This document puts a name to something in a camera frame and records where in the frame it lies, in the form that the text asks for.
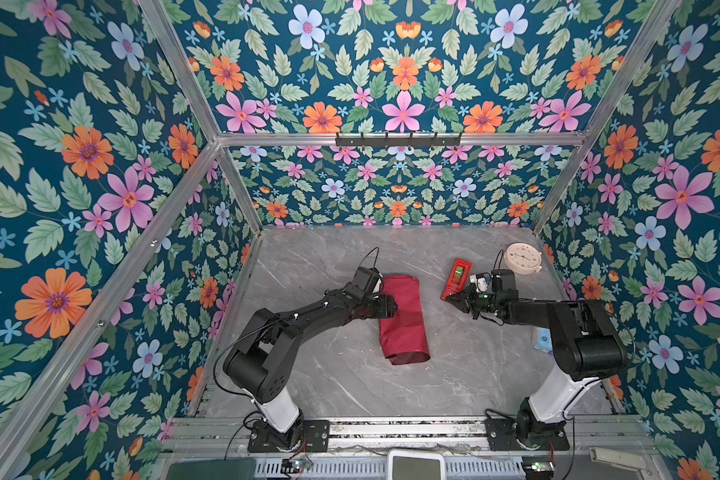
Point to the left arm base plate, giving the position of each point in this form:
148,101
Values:
311,436

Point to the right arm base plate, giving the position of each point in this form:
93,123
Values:
509,435

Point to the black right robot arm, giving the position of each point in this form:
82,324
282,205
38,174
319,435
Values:
585,345

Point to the dark green pad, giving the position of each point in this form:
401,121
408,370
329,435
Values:
234,469

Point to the white screen device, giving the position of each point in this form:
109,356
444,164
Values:
405,464

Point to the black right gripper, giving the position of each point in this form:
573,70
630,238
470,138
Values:
466,300

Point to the maroon wrapping paper sheet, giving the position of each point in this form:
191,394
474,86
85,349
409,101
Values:
403,337

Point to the white power strip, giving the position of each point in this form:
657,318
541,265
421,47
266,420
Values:
618,459

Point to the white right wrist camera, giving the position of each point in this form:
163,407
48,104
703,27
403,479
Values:
481,281

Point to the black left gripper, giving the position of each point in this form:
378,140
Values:
386,307

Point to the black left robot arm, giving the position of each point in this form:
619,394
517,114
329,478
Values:
261,360

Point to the black hook rail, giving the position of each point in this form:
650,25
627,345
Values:
415,140

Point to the red tape dispenser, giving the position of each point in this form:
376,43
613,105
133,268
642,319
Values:
457,278

